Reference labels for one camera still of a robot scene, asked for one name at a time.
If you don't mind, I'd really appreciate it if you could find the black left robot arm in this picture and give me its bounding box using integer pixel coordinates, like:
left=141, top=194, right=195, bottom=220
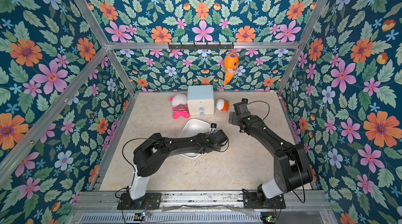
left=133, top=130, right=229, bottom=177

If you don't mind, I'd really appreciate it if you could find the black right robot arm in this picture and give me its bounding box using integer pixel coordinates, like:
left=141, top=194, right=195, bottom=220
left=229, top=99, right=314, bottom=201

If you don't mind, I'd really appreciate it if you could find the white storage tray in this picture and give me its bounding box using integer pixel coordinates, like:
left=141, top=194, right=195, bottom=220
left=178, top=118, right=211, bottom=159

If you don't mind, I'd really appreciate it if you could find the pale blue drawer box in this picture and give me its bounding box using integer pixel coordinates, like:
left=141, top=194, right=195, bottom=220
left=187, top=85, right=215, bottom=116

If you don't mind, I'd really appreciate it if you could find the orange white plush ball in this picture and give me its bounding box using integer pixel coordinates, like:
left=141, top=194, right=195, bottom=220
left=216, top=98, right=229, bottom=111

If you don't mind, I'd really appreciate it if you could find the pink white plush toy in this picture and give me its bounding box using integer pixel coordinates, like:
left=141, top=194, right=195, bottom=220
left=170, top=94, right=190, bottom=120

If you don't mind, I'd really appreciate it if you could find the orange hanging fish plush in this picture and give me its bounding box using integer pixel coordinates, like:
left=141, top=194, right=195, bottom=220
left=224, top=52, right=239, bottom=86

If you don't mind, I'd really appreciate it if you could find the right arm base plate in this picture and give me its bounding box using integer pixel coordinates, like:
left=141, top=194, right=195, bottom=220
left=242, top=189, right=286, bottom=209

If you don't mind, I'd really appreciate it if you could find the black hook rail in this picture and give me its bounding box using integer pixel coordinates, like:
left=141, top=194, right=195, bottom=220
left=168, top=42, right=234, bottom=51

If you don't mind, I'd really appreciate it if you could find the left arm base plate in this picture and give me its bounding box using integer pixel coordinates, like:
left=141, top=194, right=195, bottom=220
left=117, top=192, right=162, bottom=210

